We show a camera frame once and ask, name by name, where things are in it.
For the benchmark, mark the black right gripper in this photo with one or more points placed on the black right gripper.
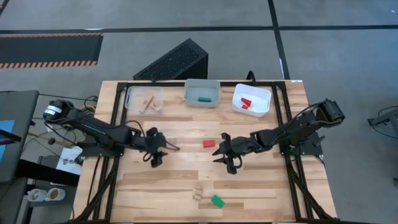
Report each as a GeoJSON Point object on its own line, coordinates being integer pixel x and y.
{"type": "Point", "coordinates": [237, 146]}

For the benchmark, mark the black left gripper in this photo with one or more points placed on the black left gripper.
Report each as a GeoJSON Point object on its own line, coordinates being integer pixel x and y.
{"type": "Point", "coordinates": [157, 141]}

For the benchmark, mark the red rectangular block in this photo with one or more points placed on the red rectangular block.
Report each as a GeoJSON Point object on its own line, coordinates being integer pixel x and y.
{"type": "Point", "coordinates": [209, 143]}
{"type": "Point", "coordinates": [246, 101]}

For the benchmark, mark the wooden arch block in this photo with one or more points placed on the wooden arch block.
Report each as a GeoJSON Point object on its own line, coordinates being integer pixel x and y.
{"type": "Point", "coordinates": [197, 193]}

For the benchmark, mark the green wedge block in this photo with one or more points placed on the green wedge block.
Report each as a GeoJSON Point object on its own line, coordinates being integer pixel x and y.
{"type": "Point", "coordinates": [218, 201]}

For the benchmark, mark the long wooden block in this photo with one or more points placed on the long wooden block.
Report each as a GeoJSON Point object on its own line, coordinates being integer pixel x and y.
{"type": "Point", "coordinates": [149, 102]}

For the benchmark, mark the teal green long block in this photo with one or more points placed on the teal green long block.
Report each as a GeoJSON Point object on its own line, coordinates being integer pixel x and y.
{"type": "Point", "coordinates": [204, 99]}

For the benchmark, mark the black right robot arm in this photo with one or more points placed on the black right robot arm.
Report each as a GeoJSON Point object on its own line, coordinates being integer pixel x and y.
{"type": "Point", "coordinates": [298, 124]}

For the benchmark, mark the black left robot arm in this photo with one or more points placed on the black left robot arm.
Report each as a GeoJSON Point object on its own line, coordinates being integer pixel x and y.
{"type": "Point", "coordinates": [93, 129]}

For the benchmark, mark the clear plastic bin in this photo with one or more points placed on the clear plastic bin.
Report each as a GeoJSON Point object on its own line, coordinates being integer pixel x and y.
{"type": "Point", "coordinates": [136, 93]}

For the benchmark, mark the grey plastic bin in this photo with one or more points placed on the grey plastic bin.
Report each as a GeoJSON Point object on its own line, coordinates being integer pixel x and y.
{"type": "Point", "coordinates": [202, 90]}

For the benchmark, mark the white plastic bin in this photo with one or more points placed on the white plastic bin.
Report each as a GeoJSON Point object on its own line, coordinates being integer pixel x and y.
{"type": "Point", "coordinates": [259, 98]}

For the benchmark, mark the black perforated box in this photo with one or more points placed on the black perforated box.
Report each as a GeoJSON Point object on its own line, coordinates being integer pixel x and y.
{"type": "Point", "coordinates": [174, 60]}

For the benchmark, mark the white printed paper sheet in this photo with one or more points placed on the white printed paper sheet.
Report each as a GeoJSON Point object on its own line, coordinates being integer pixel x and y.
{"type": "Point", "coordinates": [70, 161]}

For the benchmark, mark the white cup with brown drink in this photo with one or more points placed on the white cup with brown drink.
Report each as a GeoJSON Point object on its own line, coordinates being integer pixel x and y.
{"type": "Point", "coordinates": [56, 194]}

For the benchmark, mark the white empty cup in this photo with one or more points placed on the white empty cup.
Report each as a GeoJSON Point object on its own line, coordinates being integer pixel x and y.
{"type": "Point", "coordinates": [36, 195]}

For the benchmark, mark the black hazard-striped floor mat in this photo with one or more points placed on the black hazard-striped floor mat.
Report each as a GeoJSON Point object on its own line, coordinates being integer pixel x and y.
{"type": "Point", "coordinates": [49, 48]}

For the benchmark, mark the blue screen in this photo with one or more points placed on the blue screen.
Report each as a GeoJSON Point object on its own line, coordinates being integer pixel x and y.
{"type": "Point", "coordinates": [5, 137]}

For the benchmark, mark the black aluminium table frame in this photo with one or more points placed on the black aluminium table frame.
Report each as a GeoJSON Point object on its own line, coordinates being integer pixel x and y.
{"type": "Point", "coordinates": [174, 83]}

